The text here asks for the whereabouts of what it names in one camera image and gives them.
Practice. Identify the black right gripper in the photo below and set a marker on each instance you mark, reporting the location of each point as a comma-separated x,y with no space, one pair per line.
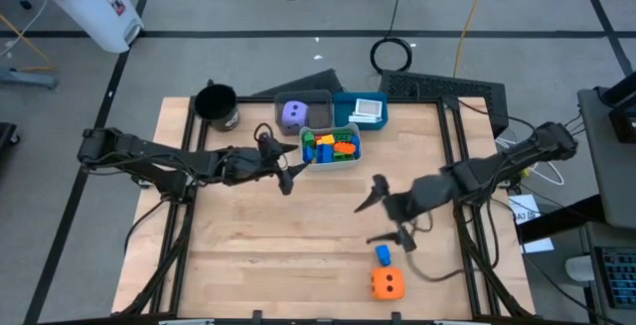
415,201

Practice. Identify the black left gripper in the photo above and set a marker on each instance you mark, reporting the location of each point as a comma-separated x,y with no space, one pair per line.
246,163

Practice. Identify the light blue toy brick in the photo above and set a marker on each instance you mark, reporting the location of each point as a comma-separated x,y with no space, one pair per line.
308,154

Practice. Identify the green toy brick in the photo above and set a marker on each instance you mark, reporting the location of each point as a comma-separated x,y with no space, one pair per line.
343,156
308,138
342,135

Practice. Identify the large blue toy brick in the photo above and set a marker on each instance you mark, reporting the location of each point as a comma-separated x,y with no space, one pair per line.
325,153

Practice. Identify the rounded blue toy brick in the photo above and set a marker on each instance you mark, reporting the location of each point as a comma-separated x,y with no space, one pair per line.
382,255

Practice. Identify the yellow toy brick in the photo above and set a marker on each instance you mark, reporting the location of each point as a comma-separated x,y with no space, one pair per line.
325,139

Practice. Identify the light grey plastic bin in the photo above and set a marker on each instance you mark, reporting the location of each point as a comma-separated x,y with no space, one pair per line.
330,166

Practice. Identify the purple foam die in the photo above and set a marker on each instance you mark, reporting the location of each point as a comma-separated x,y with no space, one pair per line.
294,115

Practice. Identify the orange toy brick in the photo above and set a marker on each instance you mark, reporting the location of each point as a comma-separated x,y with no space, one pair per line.
344,147

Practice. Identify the orange foam die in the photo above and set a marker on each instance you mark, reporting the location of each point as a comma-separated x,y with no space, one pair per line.
387,283

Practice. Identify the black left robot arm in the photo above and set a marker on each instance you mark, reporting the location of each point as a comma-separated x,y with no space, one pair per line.
149,153

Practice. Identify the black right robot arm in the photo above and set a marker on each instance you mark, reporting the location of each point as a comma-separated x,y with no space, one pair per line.
507,163

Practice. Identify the dark grey plastic bin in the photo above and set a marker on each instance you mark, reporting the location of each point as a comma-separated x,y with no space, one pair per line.
323,116

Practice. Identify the blue plastic bin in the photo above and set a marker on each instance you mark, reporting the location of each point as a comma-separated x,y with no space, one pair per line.
343,111

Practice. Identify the black triangular panel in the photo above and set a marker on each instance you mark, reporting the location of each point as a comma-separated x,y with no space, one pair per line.
308,86

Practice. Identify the black cup with cartoon eyes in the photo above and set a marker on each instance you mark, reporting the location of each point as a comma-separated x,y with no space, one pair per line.
217,104

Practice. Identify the black table clamp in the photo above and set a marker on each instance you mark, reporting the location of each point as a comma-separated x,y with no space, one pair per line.
257,316
396,317

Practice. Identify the black perforated panel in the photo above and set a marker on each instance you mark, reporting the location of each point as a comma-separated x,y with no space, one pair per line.
437,89

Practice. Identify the white paper with code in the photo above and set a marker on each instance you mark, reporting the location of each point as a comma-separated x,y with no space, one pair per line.
524,206

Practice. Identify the yellow connector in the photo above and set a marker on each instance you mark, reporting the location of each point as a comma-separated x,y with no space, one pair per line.
524,172

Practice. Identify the plain white paper sheet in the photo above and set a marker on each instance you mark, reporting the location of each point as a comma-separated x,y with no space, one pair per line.
539,246

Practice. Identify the dark grey desk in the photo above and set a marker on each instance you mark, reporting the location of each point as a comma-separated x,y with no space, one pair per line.
591,235

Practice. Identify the grey side table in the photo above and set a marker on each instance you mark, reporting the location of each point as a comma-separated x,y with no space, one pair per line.
613,176

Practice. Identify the white trash can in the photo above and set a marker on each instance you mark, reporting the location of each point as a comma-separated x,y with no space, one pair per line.
94,12

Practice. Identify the backlit black keyboard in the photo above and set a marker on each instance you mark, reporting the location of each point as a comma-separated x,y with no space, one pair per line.
618,277

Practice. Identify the black device on table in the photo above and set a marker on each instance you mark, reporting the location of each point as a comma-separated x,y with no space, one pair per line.
623,116

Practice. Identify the grey metal stand base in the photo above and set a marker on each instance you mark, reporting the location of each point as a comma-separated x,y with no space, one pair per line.
27,79

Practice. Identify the black cart with caster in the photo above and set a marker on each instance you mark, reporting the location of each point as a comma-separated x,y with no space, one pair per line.
7,136

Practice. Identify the black aluminium table frame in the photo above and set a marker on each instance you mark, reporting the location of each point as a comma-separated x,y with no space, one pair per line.
412,100

